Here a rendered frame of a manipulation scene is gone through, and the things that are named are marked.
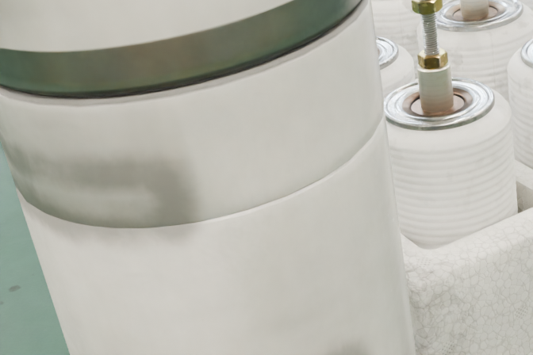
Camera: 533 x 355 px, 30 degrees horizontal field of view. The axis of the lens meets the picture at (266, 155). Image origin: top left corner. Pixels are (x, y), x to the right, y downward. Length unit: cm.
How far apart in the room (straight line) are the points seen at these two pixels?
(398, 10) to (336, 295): 67
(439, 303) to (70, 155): 46
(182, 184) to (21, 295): 86
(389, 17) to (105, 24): 71
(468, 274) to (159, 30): 48
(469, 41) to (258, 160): 60
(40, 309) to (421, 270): 49
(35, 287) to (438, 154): 54
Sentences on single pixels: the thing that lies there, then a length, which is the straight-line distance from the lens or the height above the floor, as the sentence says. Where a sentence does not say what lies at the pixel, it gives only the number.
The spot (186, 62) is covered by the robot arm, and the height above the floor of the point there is 48.
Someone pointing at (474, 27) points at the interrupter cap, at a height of 25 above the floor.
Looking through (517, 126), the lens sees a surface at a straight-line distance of 75.
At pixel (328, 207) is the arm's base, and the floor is 43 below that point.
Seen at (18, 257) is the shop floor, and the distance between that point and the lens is 112.
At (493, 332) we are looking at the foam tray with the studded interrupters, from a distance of 69.
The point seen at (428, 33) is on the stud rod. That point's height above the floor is 30.
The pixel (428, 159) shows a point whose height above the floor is 24.
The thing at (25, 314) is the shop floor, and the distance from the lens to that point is 103.
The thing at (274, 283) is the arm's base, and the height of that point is 42.
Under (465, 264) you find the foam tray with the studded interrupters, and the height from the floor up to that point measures 18.
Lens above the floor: 54
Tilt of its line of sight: 27 degrees down
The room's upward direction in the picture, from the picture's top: 11 degrees counter-clockwise
